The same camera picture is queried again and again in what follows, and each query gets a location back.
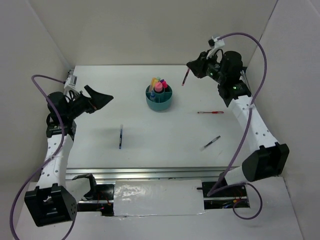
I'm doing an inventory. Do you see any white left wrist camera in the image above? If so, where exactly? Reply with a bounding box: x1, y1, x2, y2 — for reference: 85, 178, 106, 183
63, 74, 77, 95

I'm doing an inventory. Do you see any red refill pen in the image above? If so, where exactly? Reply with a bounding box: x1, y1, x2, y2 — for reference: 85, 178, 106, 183
181, 68, 190, 86

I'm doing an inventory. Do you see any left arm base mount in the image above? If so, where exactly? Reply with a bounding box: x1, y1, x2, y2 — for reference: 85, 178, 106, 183
69, 173, 115, 217

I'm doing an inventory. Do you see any red gel pen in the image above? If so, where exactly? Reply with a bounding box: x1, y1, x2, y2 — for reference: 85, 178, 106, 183
197, 111, 224, 114

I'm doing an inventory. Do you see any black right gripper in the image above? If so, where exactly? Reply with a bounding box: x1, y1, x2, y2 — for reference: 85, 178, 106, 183
186, 49, 226, 84

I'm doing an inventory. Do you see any teal round organizer container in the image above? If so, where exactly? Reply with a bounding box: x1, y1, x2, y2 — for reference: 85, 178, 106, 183
145, 85, 173, 112

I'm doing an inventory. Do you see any pink bottle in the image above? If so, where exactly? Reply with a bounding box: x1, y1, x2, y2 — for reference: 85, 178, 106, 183
153, 82, 164, 93

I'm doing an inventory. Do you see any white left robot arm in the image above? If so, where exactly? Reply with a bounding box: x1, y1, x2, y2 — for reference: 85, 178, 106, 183
24, 85, 114, 227

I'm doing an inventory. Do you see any aluminium table frame rail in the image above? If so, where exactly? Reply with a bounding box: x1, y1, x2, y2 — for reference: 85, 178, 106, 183
39, 65, 280, 181

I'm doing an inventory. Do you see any blue refill pen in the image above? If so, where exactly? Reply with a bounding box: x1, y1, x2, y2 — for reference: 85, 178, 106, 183
118, 124, 124, 149

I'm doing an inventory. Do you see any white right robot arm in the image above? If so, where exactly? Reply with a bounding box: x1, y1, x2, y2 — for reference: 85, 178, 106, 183
186, 51, 290, 196

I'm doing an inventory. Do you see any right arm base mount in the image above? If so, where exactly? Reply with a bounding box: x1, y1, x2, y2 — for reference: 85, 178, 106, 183
196, 181, 250, 210

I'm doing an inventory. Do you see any black gel pen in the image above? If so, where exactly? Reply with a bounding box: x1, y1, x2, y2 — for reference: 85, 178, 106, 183
200, 135, 221, 151

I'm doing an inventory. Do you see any yellow highlighter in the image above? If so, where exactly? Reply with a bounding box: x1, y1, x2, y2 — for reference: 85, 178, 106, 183
149, 77, 157, 92

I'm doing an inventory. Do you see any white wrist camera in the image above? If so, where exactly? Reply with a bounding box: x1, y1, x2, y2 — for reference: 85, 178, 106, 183
63, 74, 77, 95
206, 36, 225, 59

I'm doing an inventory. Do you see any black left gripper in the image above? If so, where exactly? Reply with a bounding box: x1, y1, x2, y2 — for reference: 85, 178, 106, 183
66, 85, 113, 119

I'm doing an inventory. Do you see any blue cap spray bottle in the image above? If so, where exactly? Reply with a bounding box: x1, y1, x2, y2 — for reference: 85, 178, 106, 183
149, 90, 156, 102

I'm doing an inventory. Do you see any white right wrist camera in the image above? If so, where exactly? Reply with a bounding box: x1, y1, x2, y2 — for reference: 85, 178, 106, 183
206, 36, 225, 59

